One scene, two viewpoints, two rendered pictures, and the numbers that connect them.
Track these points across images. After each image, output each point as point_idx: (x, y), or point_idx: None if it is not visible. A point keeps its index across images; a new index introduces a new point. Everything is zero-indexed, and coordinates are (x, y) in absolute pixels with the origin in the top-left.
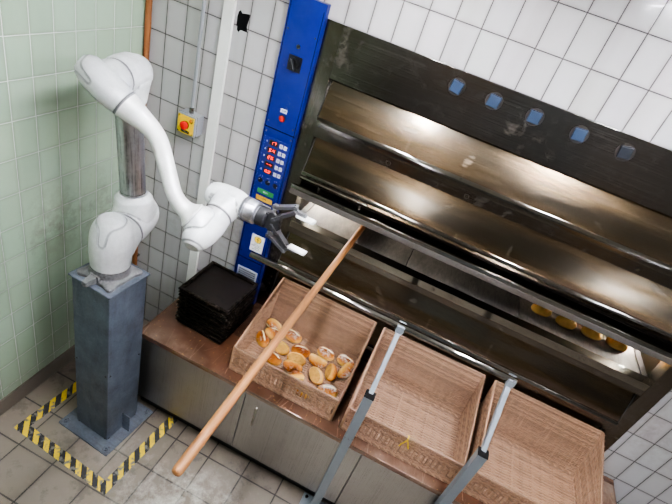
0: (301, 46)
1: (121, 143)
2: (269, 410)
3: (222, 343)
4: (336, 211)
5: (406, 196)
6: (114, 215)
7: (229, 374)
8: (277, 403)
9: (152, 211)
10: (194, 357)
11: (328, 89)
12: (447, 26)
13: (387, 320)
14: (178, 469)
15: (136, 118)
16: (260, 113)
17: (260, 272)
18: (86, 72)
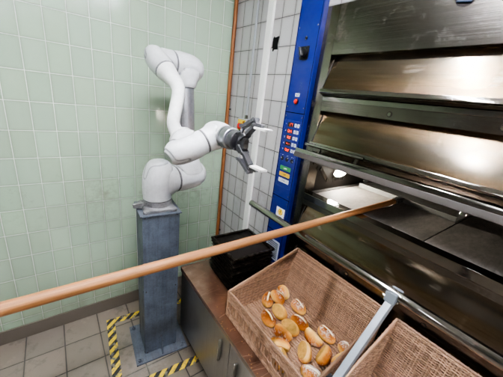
0: (308, 37)
1: None
2: (245, 372)
3: (233, 293)
4: (331, 165)
5: (413, 147)
6: (161, 159)
7: (223, 319)
8: (251, 365)
9: (194, 168)
10: (204, 296)
11: (331, 66)
12: None
13: (372, 280)
14: None
15: (165, 75)
16: (284, 105)
17: (281, 242)
18: (146, 51)
